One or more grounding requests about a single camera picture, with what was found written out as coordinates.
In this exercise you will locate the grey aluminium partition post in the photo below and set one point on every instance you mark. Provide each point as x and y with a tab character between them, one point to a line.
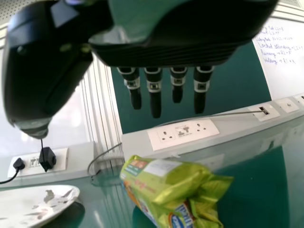
102	107

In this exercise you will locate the black plug adapter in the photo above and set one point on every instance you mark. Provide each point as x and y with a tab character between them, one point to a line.
47	156

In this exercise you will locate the whiteboard with handwriting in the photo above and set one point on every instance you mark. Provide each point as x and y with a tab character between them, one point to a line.
285	78

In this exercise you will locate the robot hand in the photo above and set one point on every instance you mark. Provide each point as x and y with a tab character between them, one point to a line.
178	35

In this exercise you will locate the white socket strip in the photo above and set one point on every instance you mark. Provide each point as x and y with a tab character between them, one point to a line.
61	159
204	128

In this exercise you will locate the small white socket plate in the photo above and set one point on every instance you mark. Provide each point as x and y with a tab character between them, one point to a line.
273	114
300	97
287	104

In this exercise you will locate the plate with brown leaf pattern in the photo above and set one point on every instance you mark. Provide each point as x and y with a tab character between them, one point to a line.
23	204

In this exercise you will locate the yellow-green biscuit packet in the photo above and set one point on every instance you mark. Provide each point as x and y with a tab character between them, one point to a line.
171	180

